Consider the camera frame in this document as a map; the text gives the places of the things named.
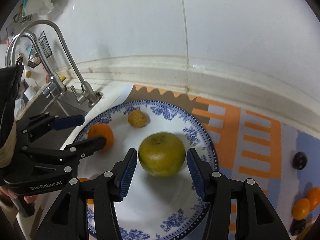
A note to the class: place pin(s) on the oval orange kumquat fruit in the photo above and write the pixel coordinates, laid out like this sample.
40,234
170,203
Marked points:
83,179

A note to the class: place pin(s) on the blue white patterned plate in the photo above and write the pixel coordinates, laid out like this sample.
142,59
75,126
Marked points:
156,207

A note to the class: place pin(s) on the dark plum near oranges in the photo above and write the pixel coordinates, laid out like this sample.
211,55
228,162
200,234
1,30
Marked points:
297,227

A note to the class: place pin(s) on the large chrome kitchen faucet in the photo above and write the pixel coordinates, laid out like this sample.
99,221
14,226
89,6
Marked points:
39,52

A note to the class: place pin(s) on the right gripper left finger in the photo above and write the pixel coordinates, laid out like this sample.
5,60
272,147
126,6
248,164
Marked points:
67,217

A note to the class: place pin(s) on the small orange front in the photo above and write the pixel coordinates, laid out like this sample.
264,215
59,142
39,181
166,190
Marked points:
301,209

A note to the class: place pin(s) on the small yellow-brown fruit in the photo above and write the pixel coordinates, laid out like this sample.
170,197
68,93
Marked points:
137,118

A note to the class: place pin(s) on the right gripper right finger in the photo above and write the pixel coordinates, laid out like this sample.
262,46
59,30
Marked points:
255,216

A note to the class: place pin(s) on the thin chrome water tap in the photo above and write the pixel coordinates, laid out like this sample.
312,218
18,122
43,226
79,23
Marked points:
87,91

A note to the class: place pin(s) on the small orange back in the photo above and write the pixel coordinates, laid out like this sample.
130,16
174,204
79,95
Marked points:
314,197

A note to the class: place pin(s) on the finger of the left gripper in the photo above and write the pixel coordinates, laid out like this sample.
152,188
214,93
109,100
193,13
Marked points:
37,126
71,152

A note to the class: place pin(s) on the small orange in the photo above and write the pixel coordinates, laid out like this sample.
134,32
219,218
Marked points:
301,209
314,197

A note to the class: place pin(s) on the stainless steel sink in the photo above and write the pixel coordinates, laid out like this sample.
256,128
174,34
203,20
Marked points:
62,105

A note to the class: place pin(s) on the round orange tangerine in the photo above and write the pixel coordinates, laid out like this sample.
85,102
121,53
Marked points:
103,130

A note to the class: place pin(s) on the colourful patterned table mat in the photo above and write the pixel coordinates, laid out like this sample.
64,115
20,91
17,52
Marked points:
248,145

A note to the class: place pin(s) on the green apple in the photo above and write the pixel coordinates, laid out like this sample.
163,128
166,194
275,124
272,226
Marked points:
162,154

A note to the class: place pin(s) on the dark plum far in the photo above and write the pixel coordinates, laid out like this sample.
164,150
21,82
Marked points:
299,161

